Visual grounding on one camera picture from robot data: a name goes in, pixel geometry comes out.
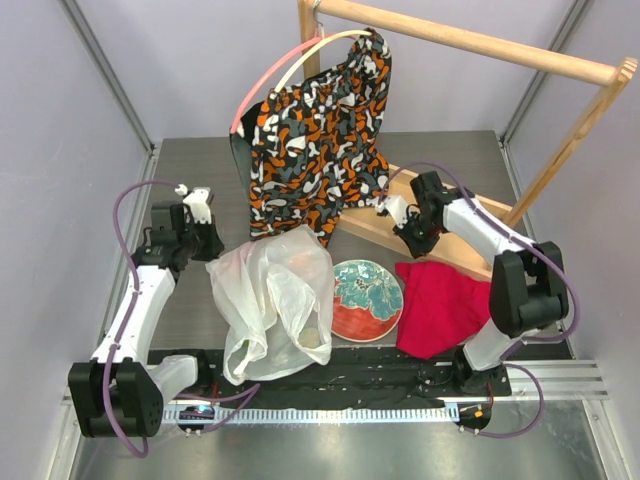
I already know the translucent white plastic bag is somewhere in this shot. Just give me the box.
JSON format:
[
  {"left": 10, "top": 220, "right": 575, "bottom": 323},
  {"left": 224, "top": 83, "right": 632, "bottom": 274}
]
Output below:
[{"left": 206, "top": 225, "right": 335, "bottom": 386}]

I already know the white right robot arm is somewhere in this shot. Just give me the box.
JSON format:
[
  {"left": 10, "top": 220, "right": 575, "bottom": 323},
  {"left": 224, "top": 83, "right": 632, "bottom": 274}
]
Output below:
[{"left": 376, "top": 171, "right": 569, "bottom": 395}]

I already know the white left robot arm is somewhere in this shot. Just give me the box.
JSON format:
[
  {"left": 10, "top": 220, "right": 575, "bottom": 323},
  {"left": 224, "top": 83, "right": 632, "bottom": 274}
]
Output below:
[{"left": 68, "top": 188, "right": 224, "bottom": 438}]

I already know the wooden clothes rack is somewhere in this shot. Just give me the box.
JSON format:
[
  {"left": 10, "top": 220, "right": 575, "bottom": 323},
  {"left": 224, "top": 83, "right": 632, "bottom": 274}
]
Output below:
[{"left": 296, "top": 0, "right": 639, "bottom": 283}]

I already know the red cloth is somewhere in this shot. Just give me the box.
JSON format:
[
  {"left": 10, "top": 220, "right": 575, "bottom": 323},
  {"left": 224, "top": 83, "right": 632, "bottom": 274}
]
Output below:
[{"left": 395, "top": 261, "right": 490, "bottom": 359}]

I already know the red and teal plate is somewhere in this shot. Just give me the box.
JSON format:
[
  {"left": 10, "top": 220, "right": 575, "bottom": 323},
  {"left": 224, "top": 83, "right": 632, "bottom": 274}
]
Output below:
[{"left": 331, "top": 259, "right": 404, "bottom": 343}]

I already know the camouflage patterned garment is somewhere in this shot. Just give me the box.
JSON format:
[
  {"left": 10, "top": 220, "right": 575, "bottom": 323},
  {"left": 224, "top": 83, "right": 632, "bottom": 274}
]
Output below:
[{"left": 230, "top": 28, "right": 392, "bottom": 246}]

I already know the pink and cream hanger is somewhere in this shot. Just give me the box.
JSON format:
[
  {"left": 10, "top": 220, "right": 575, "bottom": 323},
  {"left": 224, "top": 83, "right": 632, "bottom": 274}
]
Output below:
[{"left": 230, "top": 28, "right": 376, "bottom": 134}]

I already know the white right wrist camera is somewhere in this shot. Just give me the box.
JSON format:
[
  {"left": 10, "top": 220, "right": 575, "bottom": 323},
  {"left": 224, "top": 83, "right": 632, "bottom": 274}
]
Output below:
[{"left": 375, "top": 195, "right": 409, "bottom": 228}]

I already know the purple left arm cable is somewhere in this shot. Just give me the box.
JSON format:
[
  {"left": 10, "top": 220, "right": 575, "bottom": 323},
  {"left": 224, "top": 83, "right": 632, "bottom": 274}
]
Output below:
[{"left": 102, "top": 180, "right": 261, "bottom": 458}]

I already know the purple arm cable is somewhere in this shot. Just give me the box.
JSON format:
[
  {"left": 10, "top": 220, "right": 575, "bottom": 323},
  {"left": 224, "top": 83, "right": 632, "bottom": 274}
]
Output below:
[
  {"left": 102, "top": 180, "right": 261, "bottom": 458},
  {"left": 382, "top": 160, "right": 579, "bottom": 438}
]

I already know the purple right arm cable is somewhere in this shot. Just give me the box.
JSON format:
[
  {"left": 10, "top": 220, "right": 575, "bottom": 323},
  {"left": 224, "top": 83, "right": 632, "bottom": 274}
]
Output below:
[{"left": 382, "top": 160, "right": 579, "bottom": 438}]

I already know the white slotted cable duct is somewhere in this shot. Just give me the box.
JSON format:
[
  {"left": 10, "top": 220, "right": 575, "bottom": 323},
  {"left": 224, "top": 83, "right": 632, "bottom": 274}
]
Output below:
[{"left": 162, "top": 404, "right": 459, "bottom": 425}]

